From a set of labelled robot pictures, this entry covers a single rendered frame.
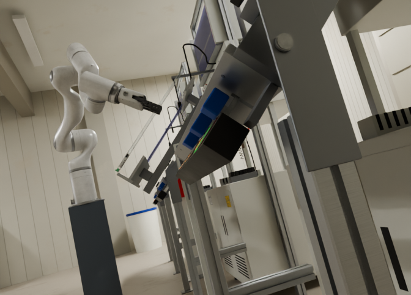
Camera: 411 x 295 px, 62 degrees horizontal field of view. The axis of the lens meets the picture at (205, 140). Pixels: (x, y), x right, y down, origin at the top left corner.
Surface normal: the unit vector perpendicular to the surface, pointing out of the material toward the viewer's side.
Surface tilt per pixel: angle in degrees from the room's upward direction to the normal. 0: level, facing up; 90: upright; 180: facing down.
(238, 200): 90
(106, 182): 90
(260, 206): 90
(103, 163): 90
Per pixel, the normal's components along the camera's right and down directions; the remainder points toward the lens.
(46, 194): 0.27, -0.22
